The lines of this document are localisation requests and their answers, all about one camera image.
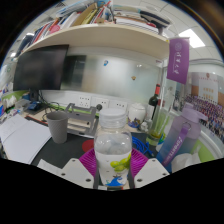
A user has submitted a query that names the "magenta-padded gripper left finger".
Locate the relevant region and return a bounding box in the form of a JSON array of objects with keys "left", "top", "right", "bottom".
[{"left": 62, "top": 148, "right": 100, "bottom": 190}]

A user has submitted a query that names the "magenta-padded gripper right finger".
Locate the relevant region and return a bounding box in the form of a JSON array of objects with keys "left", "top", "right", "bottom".
[{"left": 127, "top": 148, "right": 171, "bottom": 189}]

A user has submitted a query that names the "clear plastic water bottle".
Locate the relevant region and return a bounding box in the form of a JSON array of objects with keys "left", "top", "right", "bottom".
[{"left": 93, "top": 107, "right": 133, "bottom": 189}]

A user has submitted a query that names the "lavender water jug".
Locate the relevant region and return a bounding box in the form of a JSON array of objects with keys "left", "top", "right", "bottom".
[{"left": 155, "top": 102, "right": 208, "bottom": 168}]

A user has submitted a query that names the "flat round red coaster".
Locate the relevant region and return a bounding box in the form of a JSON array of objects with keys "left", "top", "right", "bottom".
[{"left": 81, "top": 138, "right": 96, "bottom": 153}]

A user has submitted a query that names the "green glass vase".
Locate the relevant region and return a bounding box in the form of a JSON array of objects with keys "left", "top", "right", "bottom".
[{"left": 146, "top": 109, "right": 169, "bottom": 147}]

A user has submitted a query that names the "grey metal laptop stand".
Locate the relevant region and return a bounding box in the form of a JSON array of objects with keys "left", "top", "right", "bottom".
[{"left": 64, "top": 102, "right": 101, "bottom": 138}]

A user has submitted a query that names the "grey ribbed cup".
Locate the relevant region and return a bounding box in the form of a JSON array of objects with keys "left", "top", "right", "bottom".
[{"left": 45, "top": 110, "right": 70, "bottom": 145}]

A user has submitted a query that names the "crumpled white tissue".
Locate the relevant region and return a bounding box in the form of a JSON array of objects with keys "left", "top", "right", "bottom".
[{"left": 171, "top": 153, "right": 201, "bottom": 174}]

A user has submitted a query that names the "dark wine bottle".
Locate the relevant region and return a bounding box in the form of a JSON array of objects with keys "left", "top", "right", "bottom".
[{"left": 148, "top": 83, "right": 162, "bottom": 121}]

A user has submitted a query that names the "small blue device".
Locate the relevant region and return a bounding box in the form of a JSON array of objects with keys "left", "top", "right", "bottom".
[{"left": 27, "top": 101, "right": 42, "bottom": 112}]

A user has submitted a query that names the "group photo poster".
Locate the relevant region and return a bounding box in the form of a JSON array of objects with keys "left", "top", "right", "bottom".
[{"left": 181, "top": 71, "right": 224, "bottom": 144}]

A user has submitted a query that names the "black computer monitor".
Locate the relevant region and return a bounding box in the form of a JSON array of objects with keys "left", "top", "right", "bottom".
[{"left": 13, "top": 44, "right": 70, "bottom": 103}]

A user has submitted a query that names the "purple pennant flag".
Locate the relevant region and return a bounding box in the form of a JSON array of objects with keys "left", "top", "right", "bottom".
[{"left": 166, "top": 37, "right": 190, "bottom": 85}]

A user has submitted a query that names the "blue coiled cable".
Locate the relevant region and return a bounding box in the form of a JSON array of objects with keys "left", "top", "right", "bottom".
[{"left": 131, "top": 135, "right": 154, "bottom": 158}]

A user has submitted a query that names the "white wall outlet row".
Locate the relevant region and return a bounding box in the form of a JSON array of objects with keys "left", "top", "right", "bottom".
[{"left": 77, "top": 94, "right": 129, "bottom": 110}]

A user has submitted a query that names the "black cable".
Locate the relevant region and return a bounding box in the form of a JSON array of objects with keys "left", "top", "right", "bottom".
[{"left": 39, "top": 96, "right": 62, "bottom": 114}]

